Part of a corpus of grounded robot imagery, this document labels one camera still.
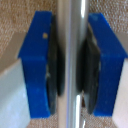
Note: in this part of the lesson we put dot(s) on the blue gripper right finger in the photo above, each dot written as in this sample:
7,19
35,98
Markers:
108,66

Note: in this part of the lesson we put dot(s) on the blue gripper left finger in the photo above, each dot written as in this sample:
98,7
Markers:
35,66

